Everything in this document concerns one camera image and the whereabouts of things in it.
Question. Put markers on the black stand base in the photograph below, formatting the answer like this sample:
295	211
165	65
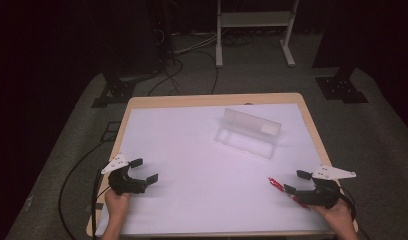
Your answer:
340	88
115	93

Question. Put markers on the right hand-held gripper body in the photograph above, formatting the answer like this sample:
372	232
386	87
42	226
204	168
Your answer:
320	196

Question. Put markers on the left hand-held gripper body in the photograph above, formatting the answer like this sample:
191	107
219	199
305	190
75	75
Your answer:
125	185

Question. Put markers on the white metal stand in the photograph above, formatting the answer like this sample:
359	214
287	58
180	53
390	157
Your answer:
255	20

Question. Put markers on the red pen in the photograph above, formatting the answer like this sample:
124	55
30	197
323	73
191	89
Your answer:
278	186

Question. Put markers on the white table mat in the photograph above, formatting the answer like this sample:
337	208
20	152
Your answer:
198	173

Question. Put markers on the person's left hand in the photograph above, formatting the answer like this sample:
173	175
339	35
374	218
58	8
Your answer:
117	205

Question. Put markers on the clear plastic pencil case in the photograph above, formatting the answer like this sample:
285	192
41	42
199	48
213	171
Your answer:
248	134

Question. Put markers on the person's right hand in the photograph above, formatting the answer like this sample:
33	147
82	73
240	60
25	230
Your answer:
337	215

